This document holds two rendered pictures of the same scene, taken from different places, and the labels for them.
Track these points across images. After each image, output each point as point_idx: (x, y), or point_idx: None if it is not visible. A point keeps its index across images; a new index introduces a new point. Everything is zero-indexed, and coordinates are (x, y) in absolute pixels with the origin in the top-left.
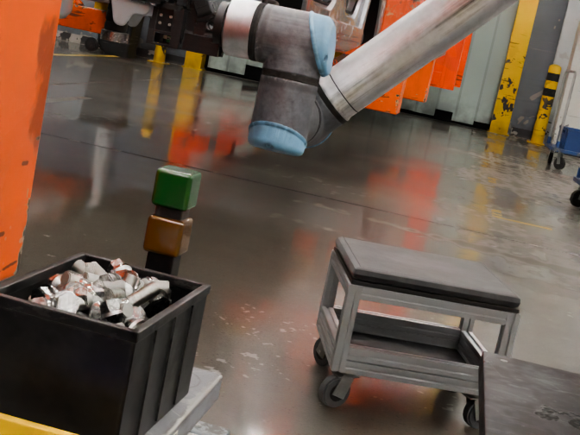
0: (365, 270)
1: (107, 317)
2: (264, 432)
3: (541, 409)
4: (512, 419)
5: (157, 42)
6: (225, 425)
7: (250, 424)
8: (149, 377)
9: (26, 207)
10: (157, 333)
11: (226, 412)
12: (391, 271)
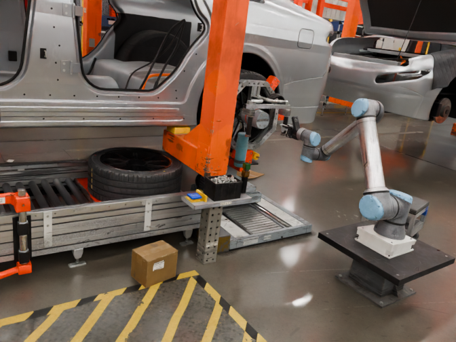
0: None
1: (216, 182)
2: None
3: None
4: (347, 229)
5: (287, 136)
6: (324, 226)
7: (331, 228)
8: (222, 191)
9: (226, 166)
10: (222, 185)
11: (328, 224)
12: None
